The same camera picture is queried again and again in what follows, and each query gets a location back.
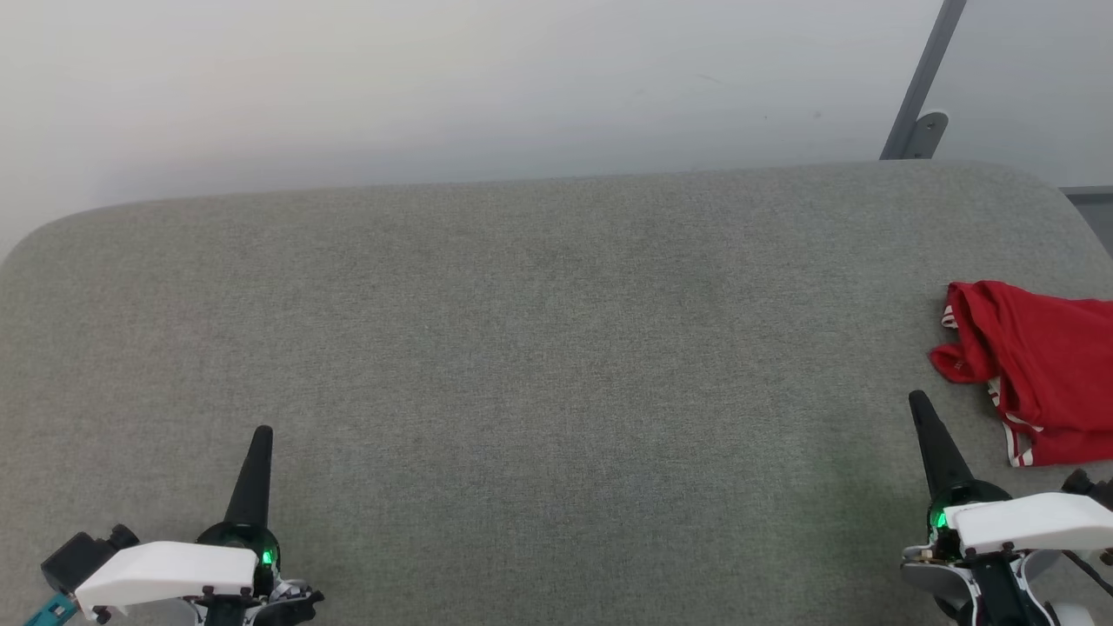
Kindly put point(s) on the grey fabric sofa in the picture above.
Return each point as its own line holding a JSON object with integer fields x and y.
{"x": 565, "y": 391}

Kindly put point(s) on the grey horizontal frame rail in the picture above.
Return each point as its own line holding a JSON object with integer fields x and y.
{"x": 1087, "y": 190}

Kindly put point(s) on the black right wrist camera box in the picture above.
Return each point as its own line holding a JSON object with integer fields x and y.
{"x": 1091, "y": 487}

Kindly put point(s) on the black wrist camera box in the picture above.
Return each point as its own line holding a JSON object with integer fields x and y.
{"x": 1091, "y": 487}
{"x": 78, "y": 556}

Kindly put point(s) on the white right wrist camera cover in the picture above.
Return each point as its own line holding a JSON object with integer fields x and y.
{"x": 1030, "y": 522}

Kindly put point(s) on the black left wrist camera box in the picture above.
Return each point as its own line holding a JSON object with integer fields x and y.
{"x": 78, "y": 556}

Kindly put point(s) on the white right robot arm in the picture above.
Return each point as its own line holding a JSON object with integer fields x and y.
{"x": 1074, "y": 616}

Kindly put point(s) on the grey metal post bracket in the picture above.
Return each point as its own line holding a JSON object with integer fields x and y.
{"x": 929, "y": 132}

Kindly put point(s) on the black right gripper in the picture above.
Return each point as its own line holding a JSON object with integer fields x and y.
{"x": 1000, "y": 591}

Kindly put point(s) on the red white-striped garment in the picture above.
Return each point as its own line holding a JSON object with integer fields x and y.
{"x": 1052, "y": 365}

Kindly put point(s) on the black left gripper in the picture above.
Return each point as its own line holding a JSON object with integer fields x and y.
{"x": 269, "y": 556}

